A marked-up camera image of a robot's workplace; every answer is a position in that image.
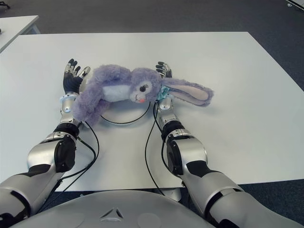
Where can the white table leg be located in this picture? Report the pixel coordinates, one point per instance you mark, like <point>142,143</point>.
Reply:
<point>174,193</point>

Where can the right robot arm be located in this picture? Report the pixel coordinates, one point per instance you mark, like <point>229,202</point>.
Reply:
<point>190,147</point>

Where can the white plate black rim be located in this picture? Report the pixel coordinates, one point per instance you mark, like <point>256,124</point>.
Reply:
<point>126,114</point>

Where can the silver robot torso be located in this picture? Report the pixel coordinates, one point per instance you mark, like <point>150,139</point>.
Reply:
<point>114,209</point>

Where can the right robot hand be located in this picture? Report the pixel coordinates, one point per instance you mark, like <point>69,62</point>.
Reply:
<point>164,70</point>

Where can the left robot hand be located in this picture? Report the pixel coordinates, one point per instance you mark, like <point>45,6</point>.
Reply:
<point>71,82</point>

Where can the white side table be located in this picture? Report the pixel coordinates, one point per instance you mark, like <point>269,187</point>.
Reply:
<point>16,28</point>

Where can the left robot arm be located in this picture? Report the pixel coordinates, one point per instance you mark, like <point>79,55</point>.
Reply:
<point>47,154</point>

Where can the purple plush bunny doll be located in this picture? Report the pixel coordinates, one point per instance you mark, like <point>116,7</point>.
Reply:
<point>133,88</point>

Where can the white object on floor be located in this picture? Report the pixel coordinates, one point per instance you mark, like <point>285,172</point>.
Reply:
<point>295,2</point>

